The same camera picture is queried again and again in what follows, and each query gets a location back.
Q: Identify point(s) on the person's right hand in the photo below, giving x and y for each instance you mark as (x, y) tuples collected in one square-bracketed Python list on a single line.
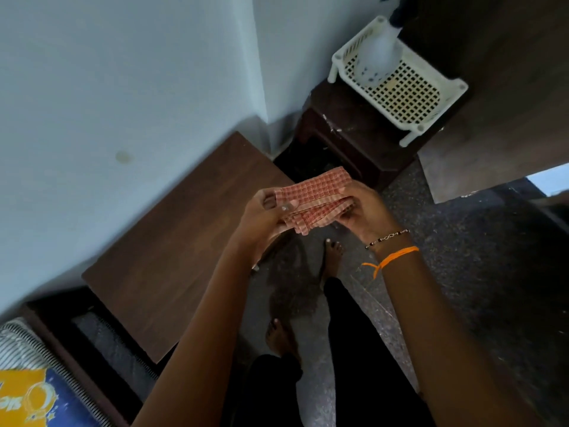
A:
[(371, 213)]

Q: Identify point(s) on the person's left hand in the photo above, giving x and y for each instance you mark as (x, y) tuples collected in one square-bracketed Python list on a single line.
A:
[(253, 226)]

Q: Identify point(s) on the person's left thumb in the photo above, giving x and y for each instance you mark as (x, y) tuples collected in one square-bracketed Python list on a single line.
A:
[(284, 207)]

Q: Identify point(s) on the person's right thumb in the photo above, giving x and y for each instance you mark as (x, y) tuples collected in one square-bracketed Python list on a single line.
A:
[(349, 191)]

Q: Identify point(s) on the red checkered cloth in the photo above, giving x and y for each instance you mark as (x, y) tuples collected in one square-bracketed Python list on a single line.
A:
[(313, 197)]

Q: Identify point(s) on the person's right forearm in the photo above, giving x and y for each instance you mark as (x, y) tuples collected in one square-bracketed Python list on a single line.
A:
[(440, 333)]

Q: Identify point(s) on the person's left forearm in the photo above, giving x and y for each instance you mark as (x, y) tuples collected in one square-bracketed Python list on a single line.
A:
[(209, 333)]

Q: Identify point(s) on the dark brown wooden stool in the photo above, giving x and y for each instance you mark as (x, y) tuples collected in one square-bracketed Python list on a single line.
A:
[(355, 133)]

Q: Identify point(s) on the person's right foot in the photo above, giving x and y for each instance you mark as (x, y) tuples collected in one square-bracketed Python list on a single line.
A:
[(331, 260)]

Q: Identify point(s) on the person's foot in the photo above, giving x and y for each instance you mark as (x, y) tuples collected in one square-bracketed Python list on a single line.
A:
[(331, 260), (281, 337)]

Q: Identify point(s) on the orange thread wristband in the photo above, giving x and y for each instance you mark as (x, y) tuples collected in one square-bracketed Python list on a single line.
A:
[(393, 257)]

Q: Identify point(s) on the brown wooden side table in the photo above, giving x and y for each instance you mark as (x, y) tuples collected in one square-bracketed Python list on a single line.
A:
[(186, 244)]

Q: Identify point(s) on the white plastic lattice basket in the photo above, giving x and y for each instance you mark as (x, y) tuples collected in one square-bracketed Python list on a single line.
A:
[(409, 91)]

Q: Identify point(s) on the person's left foot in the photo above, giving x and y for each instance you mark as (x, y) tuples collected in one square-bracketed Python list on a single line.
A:
[(281, 337)]

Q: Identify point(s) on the translucent plastic bag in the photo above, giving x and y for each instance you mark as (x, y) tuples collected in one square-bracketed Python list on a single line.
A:
[(377, 57)]

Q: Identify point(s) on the person's right leg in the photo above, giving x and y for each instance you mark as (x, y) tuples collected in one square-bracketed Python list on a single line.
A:
[(369, 364)]

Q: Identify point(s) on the person's leg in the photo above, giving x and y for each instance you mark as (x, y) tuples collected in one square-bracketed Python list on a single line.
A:
[(271, 391), (369, 364)]

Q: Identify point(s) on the brown wooden wardrobe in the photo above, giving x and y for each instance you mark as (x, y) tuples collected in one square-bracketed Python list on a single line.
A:
[(502, 88)]

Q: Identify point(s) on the person's left leg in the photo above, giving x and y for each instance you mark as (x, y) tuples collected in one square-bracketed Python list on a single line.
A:
[(271, 391)]

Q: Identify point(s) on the striped mattress with blue sheet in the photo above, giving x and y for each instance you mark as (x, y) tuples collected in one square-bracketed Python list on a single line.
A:
[(35, 386)]

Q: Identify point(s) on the dark wooden bed frame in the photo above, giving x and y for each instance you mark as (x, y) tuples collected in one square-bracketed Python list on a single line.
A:
[(89, 346)]

